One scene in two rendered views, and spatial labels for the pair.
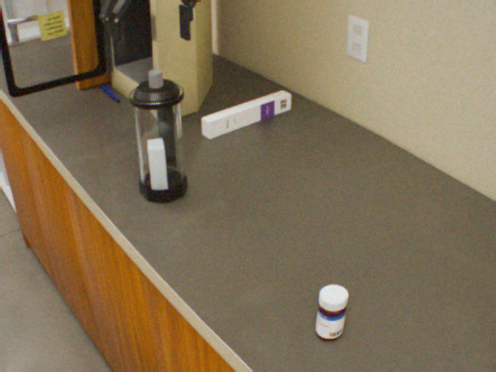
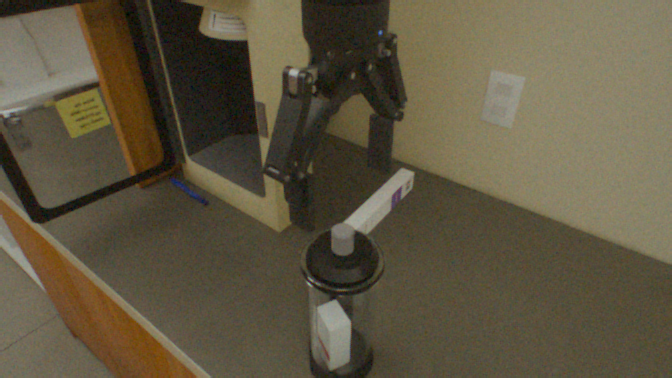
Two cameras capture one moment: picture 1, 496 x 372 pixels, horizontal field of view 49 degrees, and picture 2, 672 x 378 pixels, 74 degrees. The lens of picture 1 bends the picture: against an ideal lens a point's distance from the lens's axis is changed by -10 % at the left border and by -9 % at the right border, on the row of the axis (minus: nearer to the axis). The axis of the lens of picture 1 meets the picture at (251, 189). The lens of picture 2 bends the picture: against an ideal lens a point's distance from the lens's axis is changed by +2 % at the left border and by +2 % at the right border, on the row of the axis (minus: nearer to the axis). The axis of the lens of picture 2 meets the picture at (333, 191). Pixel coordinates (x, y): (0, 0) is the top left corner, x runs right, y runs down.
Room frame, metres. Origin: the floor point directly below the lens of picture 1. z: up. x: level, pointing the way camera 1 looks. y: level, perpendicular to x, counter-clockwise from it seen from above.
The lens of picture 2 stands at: (0.66, 0.30, 1.56)
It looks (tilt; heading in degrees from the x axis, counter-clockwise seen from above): 37 degrees down; 345
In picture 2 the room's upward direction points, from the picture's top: straight up
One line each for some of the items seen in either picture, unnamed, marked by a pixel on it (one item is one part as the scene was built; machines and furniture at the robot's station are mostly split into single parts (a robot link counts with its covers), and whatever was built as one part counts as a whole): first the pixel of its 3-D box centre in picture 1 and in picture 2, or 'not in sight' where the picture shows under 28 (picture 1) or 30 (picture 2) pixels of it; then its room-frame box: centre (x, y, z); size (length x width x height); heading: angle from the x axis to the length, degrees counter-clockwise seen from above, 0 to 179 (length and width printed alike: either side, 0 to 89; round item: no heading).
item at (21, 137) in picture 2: (14, 33); (19, 134); (1.45, 0.65, 1.18); 0.02 x 0.02 x 0.06; 30
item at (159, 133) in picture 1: (159, 139); (341, 310); (1.04, 0.18, 1.06); 0.11 x 0.11 x 0.21
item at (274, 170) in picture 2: (109, 26); (285, 186); (0.99, 0.25, 1.32); 0.03 x 0.01 x 0.05; 125
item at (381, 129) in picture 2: (184, 22); (380, 144); (1.08, 0.13, 1.30); 0.03 x 0.01 x 0.07; 35
